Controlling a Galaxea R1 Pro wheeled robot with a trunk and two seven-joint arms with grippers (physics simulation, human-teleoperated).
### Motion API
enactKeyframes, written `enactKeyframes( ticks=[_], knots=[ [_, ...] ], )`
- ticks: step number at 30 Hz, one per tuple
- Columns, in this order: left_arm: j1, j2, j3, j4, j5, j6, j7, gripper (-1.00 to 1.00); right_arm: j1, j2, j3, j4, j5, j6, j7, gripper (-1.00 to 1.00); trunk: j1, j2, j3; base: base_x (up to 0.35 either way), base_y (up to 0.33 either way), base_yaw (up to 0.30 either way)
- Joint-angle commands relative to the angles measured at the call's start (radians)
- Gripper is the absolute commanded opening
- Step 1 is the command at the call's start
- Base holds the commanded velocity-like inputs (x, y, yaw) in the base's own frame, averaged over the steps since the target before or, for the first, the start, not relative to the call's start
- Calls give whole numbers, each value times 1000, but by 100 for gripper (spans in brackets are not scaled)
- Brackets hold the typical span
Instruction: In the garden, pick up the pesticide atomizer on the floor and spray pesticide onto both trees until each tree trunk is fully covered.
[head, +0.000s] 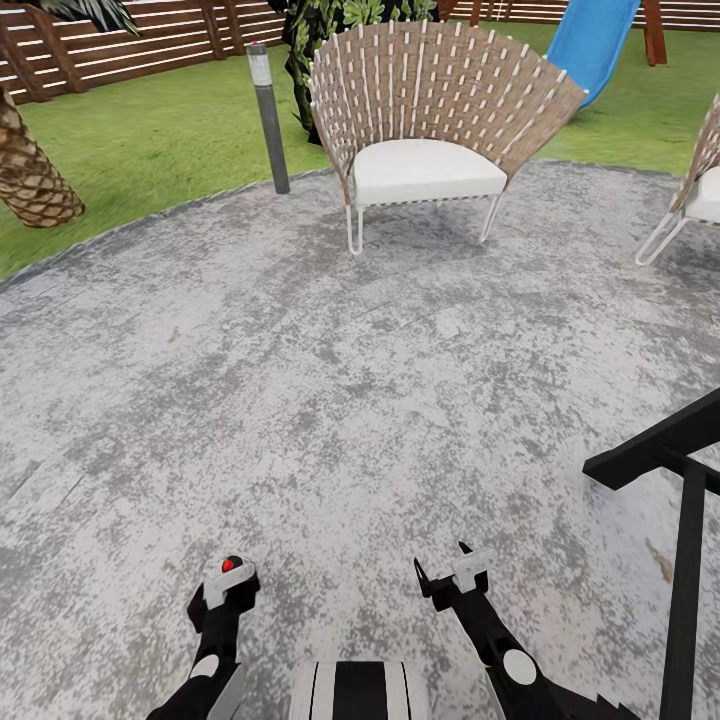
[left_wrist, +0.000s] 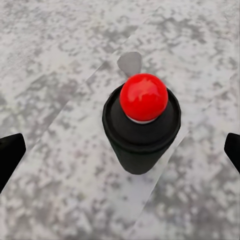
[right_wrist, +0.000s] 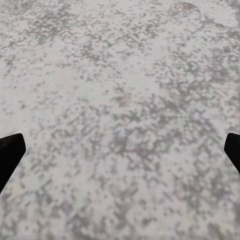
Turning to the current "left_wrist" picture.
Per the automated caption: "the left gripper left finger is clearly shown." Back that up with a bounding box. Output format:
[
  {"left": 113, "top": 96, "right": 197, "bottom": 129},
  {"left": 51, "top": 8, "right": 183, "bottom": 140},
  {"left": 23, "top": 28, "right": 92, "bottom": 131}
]
[{"left": 0, "top": 133, "right": 26, "bottom": 193}]

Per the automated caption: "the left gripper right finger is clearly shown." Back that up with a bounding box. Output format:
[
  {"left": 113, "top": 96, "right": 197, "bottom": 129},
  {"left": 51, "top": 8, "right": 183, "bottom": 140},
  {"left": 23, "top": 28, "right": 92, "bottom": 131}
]
[{"left": 224, "top": 132, "right": 240, "bottom": 173}]

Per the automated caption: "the pesticide atomizer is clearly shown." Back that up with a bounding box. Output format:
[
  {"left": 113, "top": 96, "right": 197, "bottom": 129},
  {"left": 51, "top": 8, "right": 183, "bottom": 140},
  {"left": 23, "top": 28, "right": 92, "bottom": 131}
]
[{"left": 102, "top": 51, "right": 182, "bottom": 175}]

